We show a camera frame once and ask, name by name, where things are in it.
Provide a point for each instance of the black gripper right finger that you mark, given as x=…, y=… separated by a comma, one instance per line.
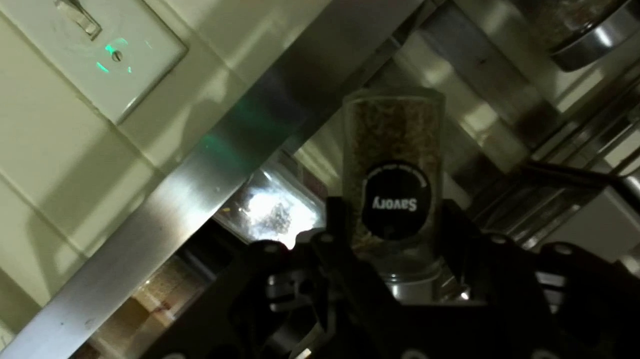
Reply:
x=559, y=302

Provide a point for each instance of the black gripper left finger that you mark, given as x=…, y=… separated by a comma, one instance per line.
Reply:
x=275, y=302

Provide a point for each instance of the glass spice jar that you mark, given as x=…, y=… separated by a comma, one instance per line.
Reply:
x=392, y=183

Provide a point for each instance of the metal spice rack shelf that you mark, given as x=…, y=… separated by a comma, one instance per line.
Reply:
x=497, y=119

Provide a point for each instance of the white light switch plate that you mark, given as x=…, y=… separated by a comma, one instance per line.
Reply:
x=111, y=51

